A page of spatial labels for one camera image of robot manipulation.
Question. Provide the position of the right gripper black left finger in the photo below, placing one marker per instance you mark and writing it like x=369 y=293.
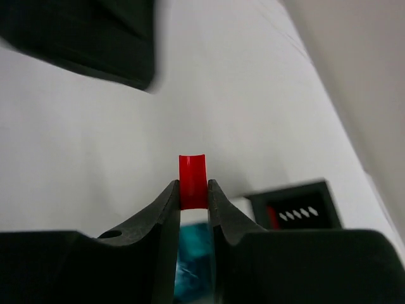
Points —
x=133 y=262

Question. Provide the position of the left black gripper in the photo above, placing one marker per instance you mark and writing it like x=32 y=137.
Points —
x=107 y=40

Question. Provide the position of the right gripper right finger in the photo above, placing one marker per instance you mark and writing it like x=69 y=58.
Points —
x=257 y=265

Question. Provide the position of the teal long lego brick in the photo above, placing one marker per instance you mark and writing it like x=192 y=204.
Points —
x=193 y=275

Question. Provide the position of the small red lego piece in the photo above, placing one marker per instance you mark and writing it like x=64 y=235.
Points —
x=193 y=182

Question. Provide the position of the red rectangular lego brick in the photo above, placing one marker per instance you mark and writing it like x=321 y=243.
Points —
x=272 y=214

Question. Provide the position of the white two-compartment container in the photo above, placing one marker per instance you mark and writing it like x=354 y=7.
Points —
x=196 y=216

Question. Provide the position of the black two-compartment container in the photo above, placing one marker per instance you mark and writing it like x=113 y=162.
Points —
x=298 y=207

